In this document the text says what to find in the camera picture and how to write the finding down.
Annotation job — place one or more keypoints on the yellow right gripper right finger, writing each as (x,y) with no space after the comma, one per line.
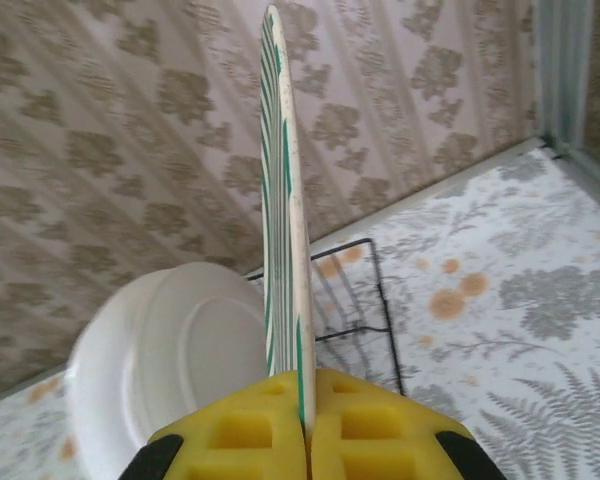
(380,440)

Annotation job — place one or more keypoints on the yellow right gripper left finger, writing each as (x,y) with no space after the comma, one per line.
(230,440)

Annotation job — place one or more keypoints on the white plate with flower outline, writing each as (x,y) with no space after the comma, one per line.
(180,350)

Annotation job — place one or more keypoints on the white plate with green stripes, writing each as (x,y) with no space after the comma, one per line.
(280,200)

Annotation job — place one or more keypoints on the floral patterned tablecloth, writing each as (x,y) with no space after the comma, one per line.
(505,325)

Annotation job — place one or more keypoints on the aluminium frame post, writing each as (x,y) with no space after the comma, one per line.
(570,75)

